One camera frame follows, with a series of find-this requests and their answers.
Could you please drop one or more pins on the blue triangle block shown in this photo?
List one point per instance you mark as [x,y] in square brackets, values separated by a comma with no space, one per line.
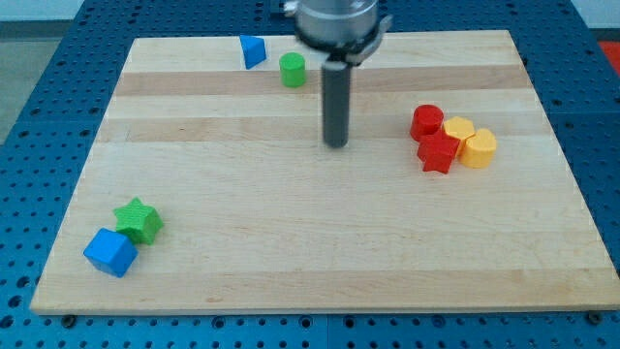
[253,49]

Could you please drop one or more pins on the red star block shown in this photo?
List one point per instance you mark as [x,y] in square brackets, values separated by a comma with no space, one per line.
[437,151]

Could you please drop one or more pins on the light wooden board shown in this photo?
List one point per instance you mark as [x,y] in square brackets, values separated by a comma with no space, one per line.
[261,217]

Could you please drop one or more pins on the red cylinder block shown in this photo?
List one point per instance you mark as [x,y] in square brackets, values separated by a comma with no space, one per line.
[426,120]

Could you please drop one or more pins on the green star block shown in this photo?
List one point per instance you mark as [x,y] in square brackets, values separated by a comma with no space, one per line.
[139,222]

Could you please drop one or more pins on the green cylinder block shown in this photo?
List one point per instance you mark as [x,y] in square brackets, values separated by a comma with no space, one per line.
[292,69]

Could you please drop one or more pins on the blue cube block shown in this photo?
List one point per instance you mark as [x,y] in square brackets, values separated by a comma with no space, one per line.
[110,252]

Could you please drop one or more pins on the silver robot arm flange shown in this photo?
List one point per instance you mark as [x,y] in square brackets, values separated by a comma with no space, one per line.
[349,31]

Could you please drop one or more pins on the yellow hexagon block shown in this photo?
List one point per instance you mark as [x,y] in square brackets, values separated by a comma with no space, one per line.
[460,128]

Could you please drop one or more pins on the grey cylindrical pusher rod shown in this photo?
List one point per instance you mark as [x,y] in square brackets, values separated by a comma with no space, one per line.
[336,88]

